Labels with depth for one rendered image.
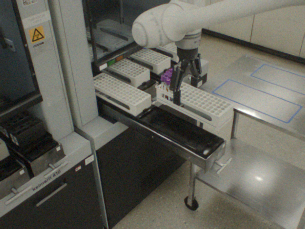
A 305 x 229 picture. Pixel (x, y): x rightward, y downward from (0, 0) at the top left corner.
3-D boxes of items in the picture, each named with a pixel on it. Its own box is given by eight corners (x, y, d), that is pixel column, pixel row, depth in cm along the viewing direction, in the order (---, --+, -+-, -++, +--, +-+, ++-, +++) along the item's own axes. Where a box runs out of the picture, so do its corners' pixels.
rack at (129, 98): (87, 93, 155) (86, 81, 151) (104, 83, 161) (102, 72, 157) (135, 119, 139) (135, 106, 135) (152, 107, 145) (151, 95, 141)
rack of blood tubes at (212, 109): (155, 99, 139) (155, 87, 136) (171, 89, 145) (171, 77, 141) (217, 131, 123) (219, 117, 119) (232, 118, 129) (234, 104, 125)
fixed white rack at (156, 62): (114, 58, 181) (113, 47, 177) (128, 51, 187) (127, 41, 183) (157, 77, 165) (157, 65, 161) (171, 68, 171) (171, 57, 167)
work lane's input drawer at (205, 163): (81, 104, 160) (78, 88, 154) (103, 91, 168) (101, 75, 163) (214, 181, 121) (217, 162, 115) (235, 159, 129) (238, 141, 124)
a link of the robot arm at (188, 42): (207, 28, 117) (205, 45, 121) (185, 22, 122) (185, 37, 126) (190, 37, 112) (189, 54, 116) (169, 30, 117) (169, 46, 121)
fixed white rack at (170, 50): (134, 48, 190) (134, 37, 186) (147, 42, 196) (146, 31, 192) (177, 65, 174) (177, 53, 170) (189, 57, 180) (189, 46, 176)
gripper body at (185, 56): (188, 52, 116) (187, 76, 122) (203, 44, 121) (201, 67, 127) (171, 46, 120) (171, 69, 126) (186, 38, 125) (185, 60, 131)
